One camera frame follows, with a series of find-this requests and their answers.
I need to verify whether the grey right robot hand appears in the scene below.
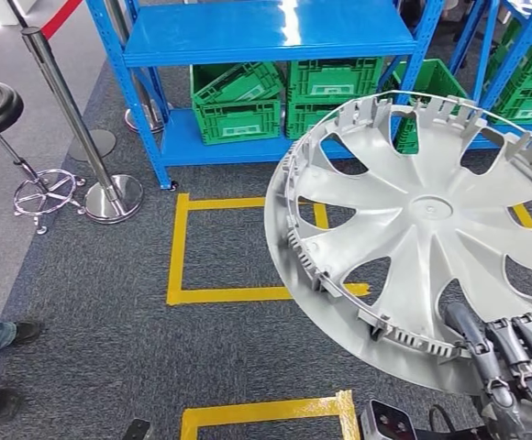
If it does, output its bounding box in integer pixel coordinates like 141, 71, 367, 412
444, 302, 532, 440

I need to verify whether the silver plastic wheel hubcap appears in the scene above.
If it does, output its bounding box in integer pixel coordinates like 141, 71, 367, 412
264, 89, 532, 397

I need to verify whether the blue metal shelf rack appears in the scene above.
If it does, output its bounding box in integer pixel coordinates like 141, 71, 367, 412
86, 0, 446, 191
448, 0, 532, 149

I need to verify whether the yellow floor tape square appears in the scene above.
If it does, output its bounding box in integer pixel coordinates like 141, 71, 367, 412
179, 390, 362, 440
166, 192, 370, 307

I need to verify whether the chrome barrier stanchion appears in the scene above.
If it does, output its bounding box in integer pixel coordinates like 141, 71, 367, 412
104, 0, 167, 136
21, 27, 144, 226

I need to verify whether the dull grey base stanchion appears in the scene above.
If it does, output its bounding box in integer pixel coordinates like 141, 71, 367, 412
67, 128, 117, 164

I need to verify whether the red barrier belt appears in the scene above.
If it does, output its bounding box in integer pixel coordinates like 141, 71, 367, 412
39, 0, 85, 41

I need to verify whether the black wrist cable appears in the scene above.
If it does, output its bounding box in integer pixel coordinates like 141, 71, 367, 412
428, 403, 455, 434

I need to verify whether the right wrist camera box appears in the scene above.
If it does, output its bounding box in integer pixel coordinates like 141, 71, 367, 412
360, 399, 419, 440

